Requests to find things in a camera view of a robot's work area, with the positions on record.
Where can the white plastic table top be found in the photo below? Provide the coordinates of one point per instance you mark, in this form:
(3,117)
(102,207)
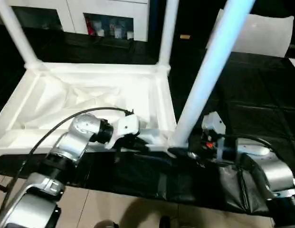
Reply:
(78,90)

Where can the white plastic table leg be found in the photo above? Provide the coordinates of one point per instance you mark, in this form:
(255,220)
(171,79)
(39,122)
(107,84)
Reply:
(16,33)
(167,31)
(213,71)

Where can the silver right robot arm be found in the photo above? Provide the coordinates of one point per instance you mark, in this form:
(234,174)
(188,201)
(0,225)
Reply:
(273,166)

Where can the black work mat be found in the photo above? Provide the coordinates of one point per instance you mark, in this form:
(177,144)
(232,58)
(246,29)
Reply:
(256,95)

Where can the black robot foot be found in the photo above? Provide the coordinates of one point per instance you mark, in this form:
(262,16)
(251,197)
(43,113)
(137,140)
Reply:
(107,224)

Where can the small white bottle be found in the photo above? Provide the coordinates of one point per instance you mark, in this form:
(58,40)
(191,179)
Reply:
(101,32)
(130,35)

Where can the small yellow label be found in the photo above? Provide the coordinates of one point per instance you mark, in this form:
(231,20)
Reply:
(185,36)

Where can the red packet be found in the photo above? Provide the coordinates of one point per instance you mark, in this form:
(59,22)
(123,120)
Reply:
(89,28)

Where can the white chair back panel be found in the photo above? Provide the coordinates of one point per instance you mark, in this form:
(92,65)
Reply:
(263,35)

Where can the black cabinet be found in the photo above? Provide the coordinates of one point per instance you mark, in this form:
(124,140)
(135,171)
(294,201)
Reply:
(192,16)

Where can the black metal stand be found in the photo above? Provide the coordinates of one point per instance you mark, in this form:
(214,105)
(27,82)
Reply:
(1,187)

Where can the white cabinet with glass doors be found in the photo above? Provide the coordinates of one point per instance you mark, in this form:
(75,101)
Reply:
(73,14)

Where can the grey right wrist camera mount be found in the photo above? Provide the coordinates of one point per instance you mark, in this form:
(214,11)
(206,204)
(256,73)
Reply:
(213,121)

